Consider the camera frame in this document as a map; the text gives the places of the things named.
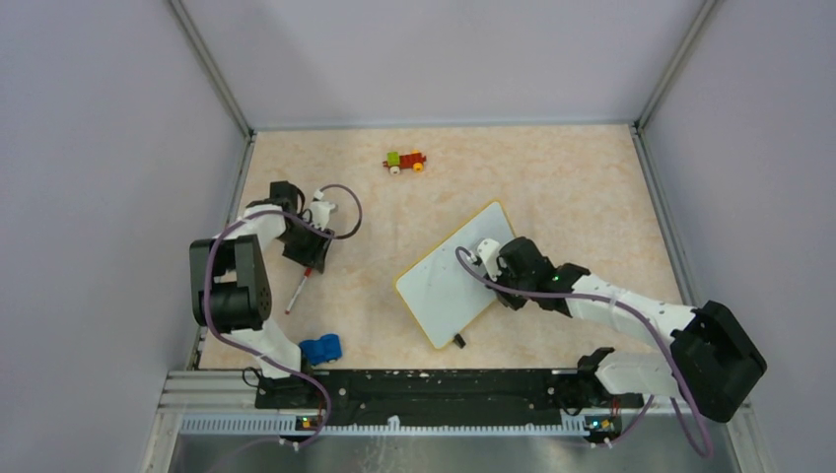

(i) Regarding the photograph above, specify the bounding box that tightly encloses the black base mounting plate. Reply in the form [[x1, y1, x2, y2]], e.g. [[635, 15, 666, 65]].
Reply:
[[254, 369, 645, 427]]

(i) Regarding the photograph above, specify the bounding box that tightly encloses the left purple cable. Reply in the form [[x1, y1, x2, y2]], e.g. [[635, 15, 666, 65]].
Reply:
[[202, 183, 364, 451]]

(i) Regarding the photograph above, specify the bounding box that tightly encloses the red green brick toy car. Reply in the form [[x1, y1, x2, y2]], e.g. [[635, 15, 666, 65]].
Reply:
[[382, 151, 427, 175]]

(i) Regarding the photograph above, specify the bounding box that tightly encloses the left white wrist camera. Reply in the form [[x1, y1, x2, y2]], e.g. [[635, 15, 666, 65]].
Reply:
[[308, 189, 338, 231]]

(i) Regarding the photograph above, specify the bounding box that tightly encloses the blue toy car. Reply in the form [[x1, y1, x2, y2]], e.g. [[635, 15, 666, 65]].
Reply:
[[299, 333, 343, 366]]

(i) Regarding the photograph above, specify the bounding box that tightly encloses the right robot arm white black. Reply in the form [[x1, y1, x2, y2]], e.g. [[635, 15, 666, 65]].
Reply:
[[476, 236, 767, 423]]

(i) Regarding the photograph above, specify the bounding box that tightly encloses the red white marker pen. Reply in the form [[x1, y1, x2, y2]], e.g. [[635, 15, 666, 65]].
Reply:
[[285, 268, 314, 315]]

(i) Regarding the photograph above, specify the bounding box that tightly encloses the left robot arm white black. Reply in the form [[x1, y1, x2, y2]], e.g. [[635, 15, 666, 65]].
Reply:
[[188, 181, 337, 408]]

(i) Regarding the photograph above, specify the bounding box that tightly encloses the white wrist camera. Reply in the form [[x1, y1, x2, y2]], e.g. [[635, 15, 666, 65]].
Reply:
[[469, 238, 502, 280], [308, 189, 338, 231]]

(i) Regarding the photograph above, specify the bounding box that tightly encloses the aluminium frame rail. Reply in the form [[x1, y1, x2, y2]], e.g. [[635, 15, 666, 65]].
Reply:
[[141, 369, 776, 472]]

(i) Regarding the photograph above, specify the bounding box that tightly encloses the purple cable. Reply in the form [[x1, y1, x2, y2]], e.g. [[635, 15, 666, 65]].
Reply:
[[454, 245, 715, 459], [202, 183, 364, 451]]

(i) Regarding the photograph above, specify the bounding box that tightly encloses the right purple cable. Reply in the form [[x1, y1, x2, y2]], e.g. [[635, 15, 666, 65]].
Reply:
[[454, 245, 715, 459]]

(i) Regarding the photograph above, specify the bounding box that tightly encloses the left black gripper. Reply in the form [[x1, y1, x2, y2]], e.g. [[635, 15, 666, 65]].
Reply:
[[276, 217, 334, 273]]

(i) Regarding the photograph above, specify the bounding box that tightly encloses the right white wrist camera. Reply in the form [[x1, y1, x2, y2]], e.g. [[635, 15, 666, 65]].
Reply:
[[469, 238, 502, 280]]

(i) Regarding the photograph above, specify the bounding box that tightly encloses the white whiteboard yellow edge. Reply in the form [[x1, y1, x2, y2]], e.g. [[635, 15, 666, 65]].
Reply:
[[393, 200, 515, 350]]

